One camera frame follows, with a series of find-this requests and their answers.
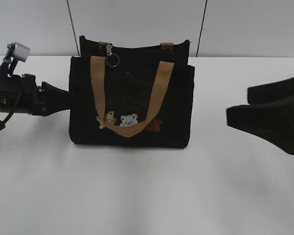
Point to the silver zipper pull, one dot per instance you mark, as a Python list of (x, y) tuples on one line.
[(109, 49)]

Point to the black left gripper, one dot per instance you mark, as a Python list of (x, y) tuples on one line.
[(52, 99)]

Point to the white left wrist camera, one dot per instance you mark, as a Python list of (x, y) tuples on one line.
[(16, 52)]

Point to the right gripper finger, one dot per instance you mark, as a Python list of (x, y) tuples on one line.
[(273, 122), (270, 92)]

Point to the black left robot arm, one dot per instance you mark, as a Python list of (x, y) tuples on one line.
[(11, 88)]

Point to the black tote bag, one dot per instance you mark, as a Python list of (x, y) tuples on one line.
[(129, 78)]

